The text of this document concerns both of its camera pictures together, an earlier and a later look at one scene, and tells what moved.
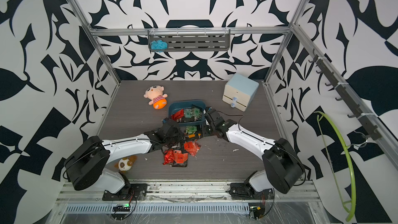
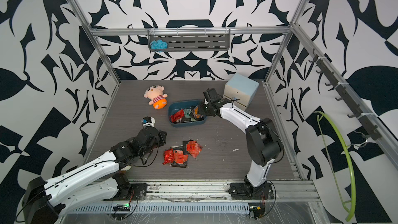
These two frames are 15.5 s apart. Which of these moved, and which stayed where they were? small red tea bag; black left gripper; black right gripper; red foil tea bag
Moved: black left gripper; black right gripper
Stayed: red foil tea bag; small red tea bag
